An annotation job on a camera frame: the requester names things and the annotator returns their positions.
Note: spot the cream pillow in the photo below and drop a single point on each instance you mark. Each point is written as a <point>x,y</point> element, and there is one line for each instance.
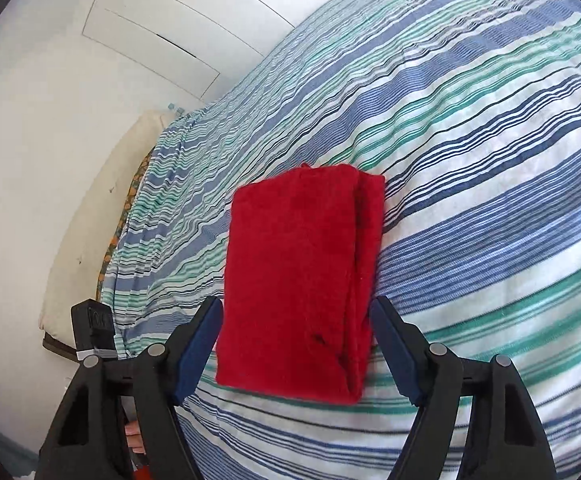
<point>90,230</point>

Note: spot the orange patterned sheet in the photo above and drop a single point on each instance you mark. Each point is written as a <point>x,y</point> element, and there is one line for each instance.
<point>120,230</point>

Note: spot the red sweater with white figure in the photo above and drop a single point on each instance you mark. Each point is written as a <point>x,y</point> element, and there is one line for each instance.
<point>295,280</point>

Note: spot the person's left hand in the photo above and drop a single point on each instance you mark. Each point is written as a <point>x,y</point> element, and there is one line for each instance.
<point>135,437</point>

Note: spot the blue green striped bedspread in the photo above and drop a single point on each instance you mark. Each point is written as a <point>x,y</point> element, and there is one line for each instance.
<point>470,185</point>

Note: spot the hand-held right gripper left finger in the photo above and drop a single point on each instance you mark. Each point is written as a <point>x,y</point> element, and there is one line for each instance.
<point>198,355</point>

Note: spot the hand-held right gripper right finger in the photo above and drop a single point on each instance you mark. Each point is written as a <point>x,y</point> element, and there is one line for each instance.
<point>395,350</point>

